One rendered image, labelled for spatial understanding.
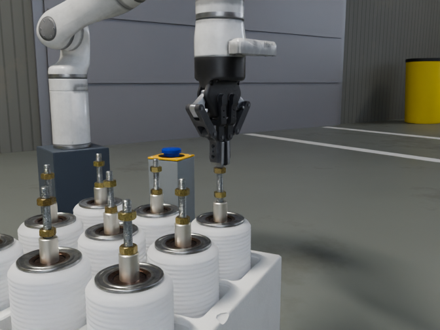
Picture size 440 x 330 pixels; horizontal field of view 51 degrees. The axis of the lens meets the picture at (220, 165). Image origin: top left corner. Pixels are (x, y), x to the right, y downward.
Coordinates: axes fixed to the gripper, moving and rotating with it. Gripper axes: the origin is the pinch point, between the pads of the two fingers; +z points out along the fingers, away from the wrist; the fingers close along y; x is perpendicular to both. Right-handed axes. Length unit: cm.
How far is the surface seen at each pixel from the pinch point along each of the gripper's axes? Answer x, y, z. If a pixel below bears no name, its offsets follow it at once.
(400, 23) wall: -144, -518, -75
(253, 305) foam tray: 8.9, 3.3, 20.8
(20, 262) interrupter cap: -7.3, 28.5, 10.3
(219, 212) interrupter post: 0.6, 0.9, 9.1
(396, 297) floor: 15, -43, 36
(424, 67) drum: -101, -475, -23
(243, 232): 4.8, 0.4, 11.6
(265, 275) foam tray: 7.7, -1.3, 18.2
